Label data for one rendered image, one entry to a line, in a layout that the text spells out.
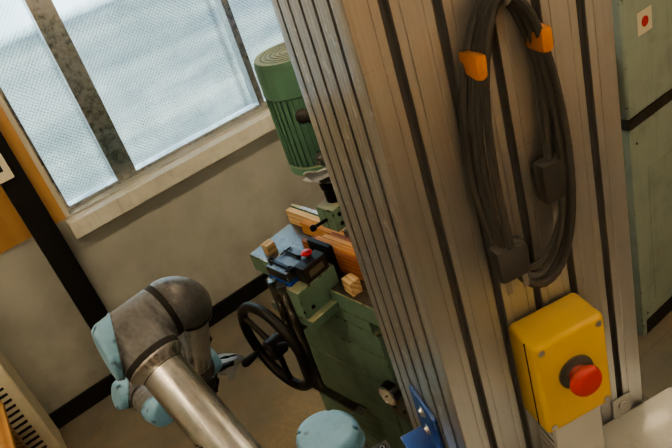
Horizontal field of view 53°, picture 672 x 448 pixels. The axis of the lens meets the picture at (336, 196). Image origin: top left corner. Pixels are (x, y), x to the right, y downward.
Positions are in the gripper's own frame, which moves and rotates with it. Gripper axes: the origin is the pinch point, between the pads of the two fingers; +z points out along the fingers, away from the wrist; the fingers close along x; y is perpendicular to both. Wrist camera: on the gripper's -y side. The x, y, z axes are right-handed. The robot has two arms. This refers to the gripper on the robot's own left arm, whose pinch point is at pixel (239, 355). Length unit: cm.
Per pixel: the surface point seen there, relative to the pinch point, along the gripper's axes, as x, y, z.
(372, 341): 29.4, -8.5, 22.5
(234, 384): -84, 53, 52
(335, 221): 16.1, -38.8, 19.5
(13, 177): -115, -37, -27
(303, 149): 18, -59, 6
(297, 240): -7.7, -28.3, 25.0
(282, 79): 21, -76, -3
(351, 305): 26.5, -18.5, 17.1
